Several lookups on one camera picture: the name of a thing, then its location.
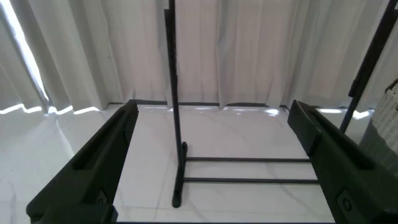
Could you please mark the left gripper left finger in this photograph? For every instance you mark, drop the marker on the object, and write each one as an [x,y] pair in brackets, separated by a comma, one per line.
[93,186]

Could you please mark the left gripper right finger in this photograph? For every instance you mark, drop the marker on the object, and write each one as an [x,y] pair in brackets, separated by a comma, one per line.
[335,180]

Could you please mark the white laundry basket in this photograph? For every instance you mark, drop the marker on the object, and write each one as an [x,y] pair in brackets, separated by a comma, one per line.
[387,124]

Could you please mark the black clothes rack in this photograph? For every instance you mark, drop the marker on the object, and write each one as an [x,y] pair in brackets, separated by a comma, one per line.
[174,93]

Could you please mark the white curtain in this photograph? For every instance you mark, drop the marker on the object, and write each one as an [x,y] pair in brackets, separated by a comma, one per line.
[248,46]

